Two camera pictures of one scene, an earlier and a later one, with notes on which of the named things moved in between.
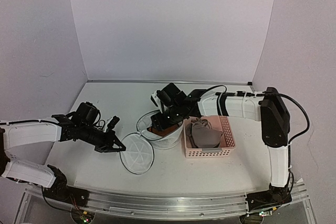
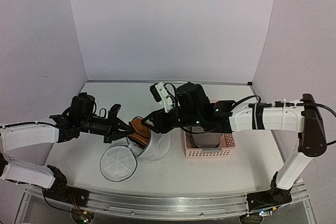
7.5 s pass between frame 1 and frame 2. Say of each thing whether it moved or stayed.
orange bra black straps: moved
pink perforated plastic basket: stayed
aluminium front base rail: stayed
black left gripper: moved
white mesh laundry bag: moved
